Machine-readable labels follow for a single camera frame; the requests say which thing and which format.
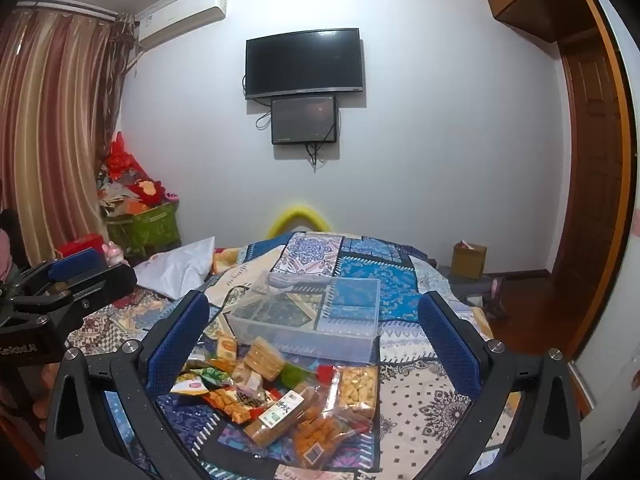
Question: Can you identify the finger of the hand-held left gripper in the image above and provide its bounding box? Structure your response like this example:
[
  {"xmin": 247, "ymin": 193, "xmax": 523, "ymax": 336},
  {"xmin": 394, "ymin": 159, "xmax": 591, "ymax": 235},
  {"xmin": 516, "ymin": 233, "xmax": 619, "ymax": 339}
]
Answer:
[
  {"xmin": 20, "ymin": 247, "xmax": 110, "ymax": 302},
  {"xmin": 47, "ymin": 264, "xmax": 139, "ymax": 332}
]

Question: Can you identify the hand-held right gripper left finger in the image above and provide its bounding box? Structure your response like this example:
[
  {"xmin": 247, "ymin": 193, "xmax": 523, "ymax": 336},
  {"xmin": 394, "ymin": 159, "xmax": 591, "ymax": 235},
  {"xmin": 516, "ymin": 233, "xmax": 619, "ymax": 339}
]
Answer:
[{"xmin": 44, "ymin": 289, "xmax": 211, "ymax": 480}]

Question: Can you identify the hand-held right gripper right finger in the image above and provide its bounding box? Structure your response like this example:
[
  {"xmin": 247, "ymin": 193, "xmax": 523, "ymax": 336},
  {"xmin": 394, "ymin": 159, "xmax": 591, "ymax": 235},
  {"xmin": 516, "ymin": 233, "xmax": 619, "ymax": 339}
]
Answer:
[{"xmin": 416, "ymin": 290, "xmax": 585, "ymax": 480}]

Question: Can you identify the clear plastic container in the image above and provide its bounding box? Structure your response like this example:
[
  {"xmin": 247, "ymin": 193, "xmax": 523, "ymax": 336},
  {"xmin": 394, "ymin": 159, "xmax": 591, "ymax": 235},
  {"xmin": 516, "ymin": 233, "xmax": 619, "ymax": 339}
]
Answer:
[{"xmin": 227, "ymin": 270, "xmax": 382, "ymax": 365}]

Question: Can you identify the brown biscuit packet white label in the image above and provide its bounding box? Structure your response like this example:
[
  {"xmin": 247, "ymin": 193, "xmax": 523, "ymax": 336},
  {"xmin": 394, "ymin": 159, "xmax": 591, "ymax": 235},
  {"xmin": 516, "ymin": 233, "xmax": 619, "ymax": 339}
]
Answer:
[{"xmin": 242, "ymin": 386, "xmax": 326, "ymax": 449}]

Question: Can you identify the red box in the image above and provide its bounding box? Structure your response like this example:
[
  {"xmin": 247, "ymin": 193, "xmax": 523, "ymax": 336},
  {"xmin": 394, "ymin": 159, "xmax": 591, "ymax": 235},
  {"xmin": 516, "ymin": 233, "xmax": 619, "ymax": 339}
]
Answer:
[{"xmin": 54, "ymin": 233, "xmax": 104, "ymax": 259}]

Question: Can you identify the white pink snack packet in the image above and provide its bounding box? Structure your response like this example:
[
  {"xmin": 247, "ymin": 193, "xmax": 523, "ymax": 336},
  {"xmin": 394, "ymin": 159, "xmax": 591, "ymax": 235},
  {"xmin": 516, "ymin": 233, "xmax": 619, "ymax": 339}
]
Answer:
[{"xmin": 171, "ymin": 378, "xmax": 211, "ymax": 395}]

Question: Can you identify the green snack packet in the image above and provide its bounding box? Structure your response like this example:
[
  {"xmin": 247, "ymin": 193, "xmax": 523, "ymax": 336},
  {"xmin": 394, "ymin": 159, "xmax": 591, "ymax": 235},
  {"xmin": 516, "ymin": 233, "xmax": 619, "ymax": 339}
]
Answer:
[{"xmin": 187, "ymin": 367, "xmax": 234, "ymax": 389}]

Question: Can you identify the small orange snack packet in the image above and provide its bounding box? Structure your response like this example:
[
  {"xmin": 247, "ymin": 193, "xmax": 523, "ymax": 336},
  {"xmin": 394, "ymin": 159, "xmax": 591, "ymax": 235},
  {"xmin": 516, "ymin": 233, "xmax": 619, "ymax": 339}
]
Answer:
[{"xmin": 214, "ymin": 332, "xmax": 239, "ymax": 361}]

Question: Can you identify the grey fabric stool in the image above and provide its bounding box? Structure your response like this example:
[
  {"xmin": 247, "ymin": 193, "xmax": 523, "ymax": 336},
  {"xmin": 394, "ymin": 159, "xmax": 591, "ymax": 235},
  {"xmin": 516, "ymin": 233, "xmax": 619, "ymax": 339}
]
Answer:
[{"xmin": 434, "ymin": 259, "xmax": 497, "ymax": 303}]

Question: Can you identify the green fabric storage box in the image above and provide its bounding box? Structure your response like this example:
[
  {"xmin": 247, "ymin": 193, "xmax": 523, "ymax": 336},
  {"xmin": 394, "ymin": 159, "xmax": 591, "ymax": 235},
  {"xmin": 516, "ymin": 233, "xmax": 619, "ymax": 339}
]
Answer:
[{"xmin": 102, "ymin": 204, "xmax": 182, "ymax": 257}]

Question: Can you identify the white pillow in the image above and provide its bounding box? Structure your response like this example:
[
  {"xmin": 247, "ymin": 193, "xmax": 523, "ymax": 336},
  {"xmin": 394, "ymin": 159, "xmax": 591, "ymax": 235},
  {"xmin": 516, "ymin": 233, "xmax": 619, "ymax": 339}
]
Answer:
[{"xmin": 133, "ymin": 235, "xmax": 217, "ymax": 302}]

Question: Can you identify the pile of colourful scraps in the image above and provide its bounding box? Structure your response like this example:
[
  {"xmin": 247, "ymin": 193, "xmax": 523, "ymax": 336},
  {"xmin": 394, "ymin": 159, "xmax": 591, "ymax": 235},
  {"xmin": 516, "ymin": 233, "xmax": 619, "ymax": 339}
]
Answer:
[{"xmin": 97, "ymin": 162, "xmax": 151, "ymax": 219}]

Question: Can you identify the cardboard box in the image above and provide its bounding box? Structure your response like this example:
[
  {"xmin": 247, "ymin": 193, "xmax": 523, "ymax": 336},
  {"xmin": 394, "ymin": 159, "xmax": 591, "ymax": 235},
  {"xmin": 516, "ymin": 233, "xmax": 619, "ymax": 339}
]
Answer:
[{"xmin": 452, "ymin": 240, "xmax": 489, "ymax": 281}]

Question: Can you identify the clear wafer biscuit packet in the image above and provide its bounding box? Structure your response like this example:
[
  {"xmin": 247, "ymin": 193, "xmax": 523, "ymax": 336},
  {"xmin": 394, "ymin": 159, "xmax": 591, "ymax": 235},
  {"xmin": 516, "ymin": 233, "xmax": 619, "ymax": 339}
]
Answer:
[{"xmin": 232, "ymin": 335, "xmax": 286, "ymax": 389}]

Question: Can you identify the blue patchwork quilt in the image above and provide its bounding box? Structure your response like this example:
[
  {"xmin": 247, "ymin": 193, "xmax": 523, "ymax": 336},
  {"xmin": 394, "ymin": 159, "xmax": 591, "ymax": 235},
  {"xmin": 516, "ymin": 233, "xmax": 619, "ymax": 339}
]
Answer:
[{"xmin": 65, "ymin": 230, "xmax": 532, "ymax": 480}]

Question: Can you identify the red plush flower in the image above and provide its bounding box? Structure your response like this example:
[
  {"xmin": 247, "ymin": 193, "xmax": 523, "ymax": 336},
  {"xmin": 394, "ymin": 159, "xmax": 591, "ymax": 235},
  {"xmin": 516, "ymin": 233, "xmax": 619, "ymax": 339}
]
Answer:
[{"xmin": 129, "ymin": 179, "xmax": 169, "ymax": 207}]

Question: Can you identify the clear puffed snack packet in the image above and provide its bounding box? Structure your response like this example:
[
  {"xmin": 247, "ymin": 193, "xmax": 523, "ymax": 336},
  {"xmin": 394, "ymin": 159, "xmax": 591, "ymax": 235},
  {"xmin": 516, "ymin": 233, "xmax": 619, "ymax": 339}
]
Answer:
[{"xmin": 332, "ymin": 364, "xmax": 380, "ymax": 421}]

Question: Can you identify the red gift bag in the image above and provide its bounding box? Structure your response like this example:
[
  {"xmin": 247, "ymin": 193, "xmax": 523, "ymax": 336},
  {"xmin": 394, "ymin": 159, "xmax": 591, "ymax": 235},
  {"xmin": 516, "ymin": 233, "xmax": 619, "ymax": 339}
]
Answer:
[{"xmin": 106, "ymin": 132, "xmax": 138, "ymax": 182}]

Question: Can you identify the green jelly cup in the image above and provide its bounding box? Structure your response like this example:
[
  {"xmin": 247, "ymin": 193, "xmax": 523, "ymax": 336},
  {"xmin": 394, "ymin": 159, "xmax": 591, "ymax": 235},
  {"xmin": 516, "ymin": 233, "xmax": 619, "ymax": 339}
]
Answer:
[{"xmin": 279, "ymin": 363, "xmax": 314, "ymax": 391}]

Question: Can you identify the striped brown curtain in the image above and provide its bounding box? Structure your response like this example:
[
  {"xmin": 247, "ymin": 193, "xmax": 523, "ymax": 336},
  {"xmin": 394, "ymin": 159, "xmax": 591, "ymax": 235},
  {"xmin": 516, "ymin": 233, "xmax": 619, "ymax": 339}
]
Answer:
[{"xmin": 0, "ymin": 0, "xmax": 138, "ymax": 267}]

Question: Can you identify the clear orange cracker packet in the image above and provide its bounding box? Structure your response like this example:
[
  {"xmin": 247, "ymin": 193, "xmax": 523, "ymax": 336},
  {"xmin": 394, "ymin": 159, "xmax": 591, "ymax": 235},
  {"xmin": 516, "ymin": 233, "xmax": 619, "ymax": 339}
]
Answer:
[{"xmin": 292, "ymin": 409, "xmax": 374, "ymax": 471}]

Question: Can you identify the yellow foam arc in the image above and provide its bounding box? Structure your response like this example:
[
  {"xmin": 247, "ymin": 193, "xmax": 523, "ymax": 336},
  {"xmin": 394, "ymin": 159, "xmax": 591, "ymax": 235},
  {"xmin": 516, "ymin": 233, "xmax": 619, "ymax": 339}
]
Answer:
[{"xmin": 266, "ymin": 199, "xmax": 332, "ymax": 239}]

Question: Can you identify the brown wooden door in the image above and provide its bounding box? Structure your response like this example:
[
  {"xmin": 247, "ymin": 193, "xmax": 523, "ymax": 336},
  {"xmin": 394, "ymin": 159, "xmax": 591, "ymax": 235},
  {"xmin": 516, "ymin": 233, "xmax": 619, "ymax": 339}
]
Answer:
[{"xmin": 544, "ymin": 35, "xmax": 637, "ymax": 356}]

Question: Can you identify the white air conditioner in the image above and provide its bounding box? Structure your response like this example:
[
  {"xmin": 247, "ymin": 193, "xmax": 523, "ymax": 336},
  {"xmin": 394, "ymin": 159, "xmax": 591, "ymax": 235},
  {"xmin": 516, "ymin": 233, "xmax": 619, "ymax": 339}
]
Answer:
[{"xmin": 134, "ymin": 0, "xmax": 229, "ymax": 52}]

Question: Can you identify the black hanging cable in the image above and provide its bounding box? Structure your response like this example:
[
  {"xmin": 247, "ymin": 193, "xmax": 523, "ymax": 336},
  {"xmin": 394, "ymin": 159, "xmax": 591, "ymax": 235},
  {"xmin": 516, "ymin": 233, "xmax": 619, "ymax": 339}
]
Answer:
[{"xmin": 305, "ymin": 141, "xmax": 337, "ymax": 174}]

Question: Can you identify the white curtain rail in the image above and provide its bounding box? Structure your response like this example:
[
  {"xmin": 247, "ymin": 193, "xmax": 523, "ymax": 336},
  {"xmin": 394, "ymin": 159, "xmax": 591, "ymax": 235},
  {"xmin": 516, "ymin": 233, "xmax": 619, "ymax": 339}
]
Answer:
[{"xmin": 17, "ymin": 0, "xmax": 139, "ymax": 24}]

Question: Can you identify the small black wall monitor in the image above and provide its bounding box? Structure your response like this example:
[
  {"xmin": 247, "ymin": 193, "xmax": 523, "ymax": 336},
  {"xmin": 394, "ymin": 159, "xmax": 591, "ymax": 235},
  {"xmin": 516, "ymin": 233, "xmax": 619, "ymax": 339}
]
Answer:
[{"xmin": 270, "ymin": 95, "xmax": 339, "ymax": 146}]

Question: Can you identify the black wall television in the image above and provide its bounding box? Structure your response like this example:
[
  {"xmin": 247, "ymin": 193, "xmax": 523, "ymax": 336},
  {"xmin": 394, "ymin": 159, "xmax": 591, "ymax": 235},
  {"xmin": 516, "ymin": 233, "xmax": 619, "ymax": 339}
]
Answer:
[{"xmin": 244, "ymin": 27, "xmax": 362, "ymax": 101}]

